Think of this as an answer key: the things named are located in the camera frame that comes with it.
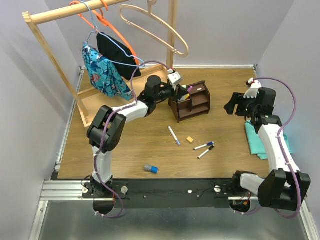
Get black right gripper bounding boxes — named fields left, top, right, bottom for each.
left=223, top=91, right=259, bottom=117

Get yellow cap white marker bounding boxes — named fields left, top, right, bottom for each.
left=180, top=94, right=190, bottom=101

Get lavender cap white marker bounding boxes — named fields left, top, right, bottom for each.
left=168, top=126, right=181, bottom=146

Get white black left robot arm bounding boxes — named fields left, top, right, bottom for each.
left=86, top=72, right=188, bottom=198

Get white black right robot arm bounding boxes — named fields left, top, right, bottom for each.
left=224, top=87, right=311, bottom=217

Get brown wooden desk organizer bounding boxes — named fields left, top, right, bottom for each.
left=168, top=80, right=211, bottom=123

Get blue cap whiteboard marker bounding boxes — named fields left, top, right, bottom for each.
left=193, top=141, right=214, bottom=151

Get black cap whiteboard marker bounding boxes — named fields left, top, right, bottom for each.
left=197, top=144, right=215, bottom=159

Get folded teal cloth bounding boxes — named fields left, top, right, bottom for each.
left=244, top=119, right=293, bottom=161

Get small tan eraser block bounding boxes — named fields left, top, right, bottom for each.
left=187, top=136, right=194, bottom=143

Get black garment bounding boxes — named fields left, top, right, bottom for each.
left=96, top=33, right=137, bottom=81

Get blue patterned shorts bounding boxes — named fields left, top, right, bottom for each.
left=82, top=43, right=133, bottom=101

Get wooden clothes hanger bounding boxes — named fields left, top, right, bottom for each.
left=118, top=0, right=189, bottom=62

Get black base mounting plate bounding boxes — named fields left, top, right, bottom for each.
left=82, top=177, right=253, bottom=210

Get orange plastic hanger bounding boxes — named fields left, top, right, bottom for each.
left=69, top=0, right=143, bottom=66

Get wooden clothes rack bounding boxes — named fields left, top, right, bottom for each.
left=21, top=0, right=181, bottom=128

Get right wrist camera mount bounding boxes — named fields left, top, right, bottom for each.
left=243, top=78, right=262, bottom=99

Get light blue wire hanger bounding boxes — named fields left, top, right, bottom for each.
left=77, top=1, right=145, bottom=67

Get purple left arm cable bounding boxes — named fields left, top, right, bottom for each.
left=93, top=60, right=175, bottom=219

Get aluminium frame rail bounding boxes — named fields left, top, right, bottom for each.
left=29, top=179, right=113, bottom=240

